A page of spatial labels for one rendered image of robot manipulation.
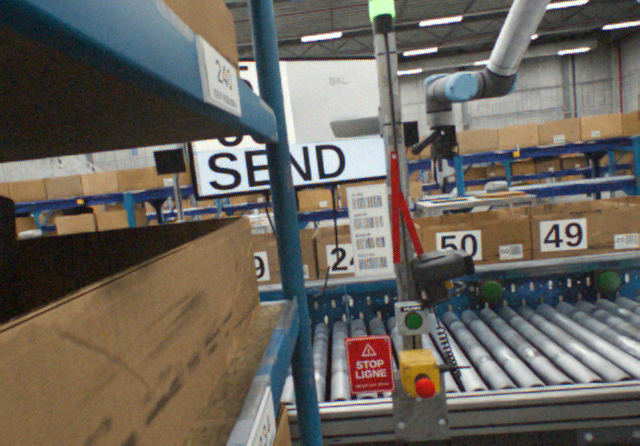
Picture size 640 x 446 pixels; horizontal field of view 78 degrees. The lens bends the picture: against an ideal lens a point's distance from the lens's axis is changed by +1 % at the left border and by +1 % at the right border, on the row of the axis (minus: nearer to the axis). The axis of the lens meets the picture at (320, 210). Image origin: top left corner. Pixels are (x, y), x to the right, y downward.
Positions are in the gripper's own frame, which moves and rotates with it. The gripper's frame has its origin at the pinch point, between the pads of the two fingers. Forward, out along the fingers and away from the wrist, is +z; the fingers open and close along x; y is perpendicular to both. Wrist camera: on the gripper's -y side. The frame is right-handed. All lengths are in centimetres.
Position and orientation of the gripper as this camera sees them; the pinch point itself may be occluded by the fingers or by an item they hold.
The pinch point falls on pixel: (437, 181)
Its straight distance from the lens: 150.0
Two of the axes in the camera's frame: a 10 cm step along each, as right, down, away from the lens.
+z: 1.2, 9.7, 2.1
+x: 0.1, -2.1, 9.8
